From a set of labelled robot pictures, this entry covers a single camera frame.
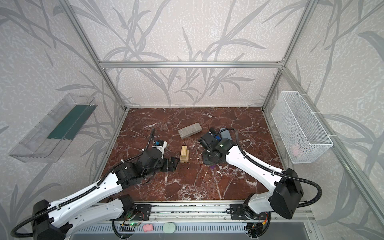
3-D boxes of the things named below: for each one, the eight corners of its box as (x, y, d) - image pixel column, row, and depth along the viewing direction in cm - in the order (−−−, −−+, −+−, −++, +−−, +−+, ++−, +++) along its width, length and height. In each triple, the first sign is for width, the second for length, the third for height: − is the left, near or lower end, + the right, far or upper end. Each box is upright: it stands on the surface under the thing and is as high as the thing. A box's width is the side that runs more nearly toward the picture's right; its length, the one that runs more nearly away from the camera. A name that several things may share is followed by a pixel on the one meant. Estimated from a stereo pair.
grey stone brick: (181, 139, 104) (181, 136, 101) (178, 133, 108) (177, 129, 105) (202, 131, 109) (202, 127, 106) (198, 125, 112) (198, 121, 109)
